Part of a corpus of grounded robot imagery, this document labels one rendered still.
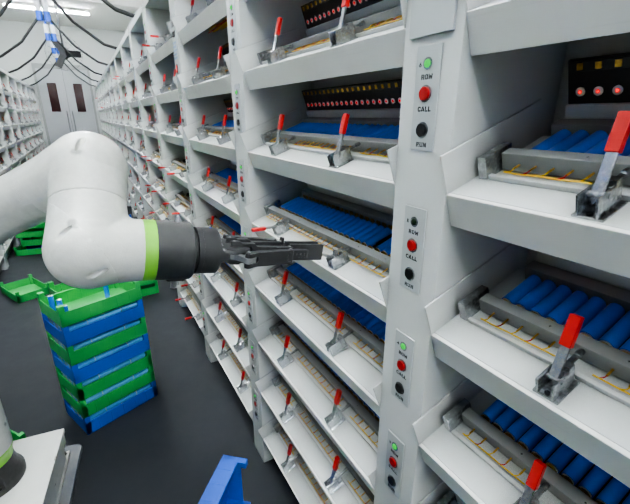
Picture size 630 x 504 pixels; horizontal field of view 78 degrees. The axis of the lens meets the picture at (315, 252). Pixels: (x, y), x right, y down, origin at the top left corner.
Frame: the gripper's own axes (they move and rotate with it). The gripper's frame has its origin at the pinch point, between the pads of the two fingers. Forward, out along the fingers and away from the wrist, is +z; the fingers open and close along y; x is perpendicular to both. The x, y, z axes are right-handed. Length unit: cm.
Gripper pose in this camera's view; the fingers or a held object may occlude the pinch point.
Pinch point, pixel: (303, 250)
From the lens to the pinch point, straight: 73.1
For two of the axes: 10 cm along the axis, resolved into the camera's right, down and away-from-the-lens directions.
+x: 1.5, -9.6, -2.4
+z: 8.6, 0.0, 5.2
